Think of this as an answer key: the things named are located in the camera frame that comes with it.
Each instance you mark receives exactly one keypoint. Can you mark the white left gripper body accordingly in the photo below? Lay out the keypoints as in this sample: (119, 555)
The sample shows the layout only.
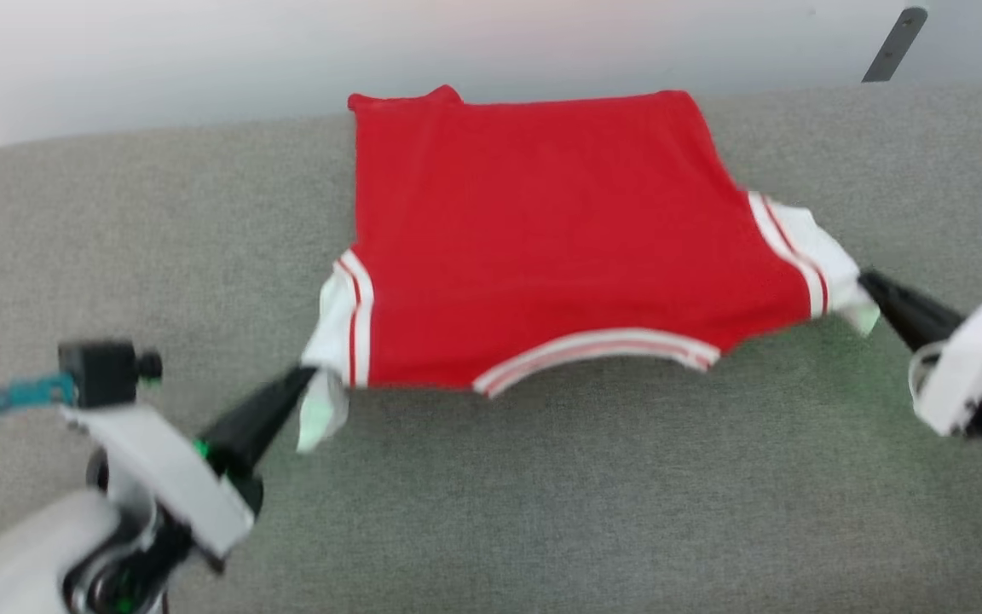
(167, 477)

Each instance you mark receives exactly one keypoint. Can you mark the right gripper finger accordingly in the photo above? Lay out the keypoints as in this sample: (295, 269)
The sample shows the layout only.
(913, 314)

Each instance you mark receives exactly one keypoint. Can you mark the red shirt with white trim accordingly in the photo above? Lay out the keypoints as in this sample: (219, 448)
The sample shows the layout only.
(542, 239)

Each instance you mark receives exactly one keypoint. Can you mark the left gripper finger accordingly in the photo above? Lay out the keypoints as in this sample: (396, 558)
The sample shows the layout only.
(252, 422)

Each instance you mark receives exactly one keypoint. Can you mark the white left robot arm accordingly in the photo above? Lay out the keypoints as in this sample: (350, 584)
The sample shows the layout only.
(14, 563)

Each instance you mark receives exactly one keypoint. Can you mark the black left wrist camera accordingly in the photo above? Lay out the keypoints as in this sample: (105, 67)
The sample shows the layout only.
(103, 373)

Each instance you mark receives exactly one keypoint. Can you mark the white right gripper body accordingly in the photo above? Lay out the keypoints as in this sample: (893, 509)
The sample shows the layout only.
(977, 358)

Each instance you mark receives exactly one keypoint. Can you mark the grey metal bracket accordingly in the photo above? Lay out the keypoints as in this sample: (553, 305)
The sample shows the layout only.
(896, 43)

